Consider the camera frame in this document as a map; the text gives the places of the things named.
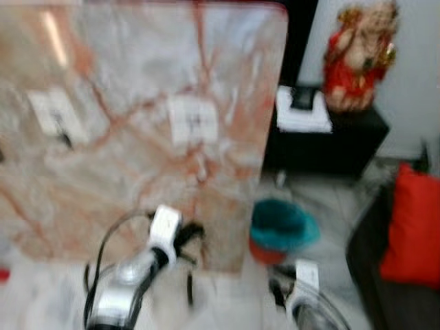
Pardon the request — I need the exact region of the red bucket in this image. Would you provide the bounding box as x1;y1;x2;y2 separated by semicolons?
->
249;237;290;266

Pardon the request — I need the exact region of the black metal panel leg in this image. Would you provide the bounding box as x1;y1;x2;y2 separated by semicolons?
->
185;272;197;307

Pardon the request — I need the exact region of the teal bin liner bag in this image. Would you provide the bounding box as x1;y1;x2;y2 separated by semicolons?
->
250;199;321;252

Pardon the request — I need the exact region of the marble pattern panel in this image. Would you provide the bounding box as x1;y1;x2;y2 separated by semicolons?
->
0;0;289;273

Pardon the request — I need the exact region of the dark sofa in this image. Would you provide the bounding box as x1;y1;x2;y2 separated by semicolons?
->
346;182;440;330

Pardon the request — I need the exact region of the black side cabinet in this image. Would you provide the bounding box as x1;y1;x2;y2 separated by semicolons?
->
265;86;392;180

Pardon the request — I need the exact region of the red cushion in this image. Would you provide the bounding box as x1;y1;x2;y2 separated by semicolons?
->
379;164;440;290

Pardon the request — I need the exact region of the white box stack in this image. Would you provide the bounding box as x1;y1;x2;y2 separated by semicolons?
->
275;85;333;134

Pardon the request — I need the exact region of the red gold deity statue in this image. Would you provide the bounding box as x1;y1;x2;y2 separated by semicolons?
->
323;0;402;113

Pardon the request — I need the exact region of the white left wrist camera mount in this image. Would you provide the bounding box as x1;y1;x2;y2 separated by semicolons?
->
147;204;184;266

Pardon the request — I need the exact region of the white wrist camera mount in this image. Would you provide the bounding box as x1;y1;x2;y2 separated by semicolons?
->
147;204;184;266
285;259;321;307

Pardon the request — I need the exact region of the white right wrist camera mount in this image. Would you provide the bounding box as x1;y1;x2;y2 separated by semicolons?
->
285;259;321;307

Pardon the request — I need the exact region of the white taped wall hook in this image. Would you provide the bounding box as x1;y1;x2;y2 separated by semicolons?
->
168;95;220;147
27;89;87;149

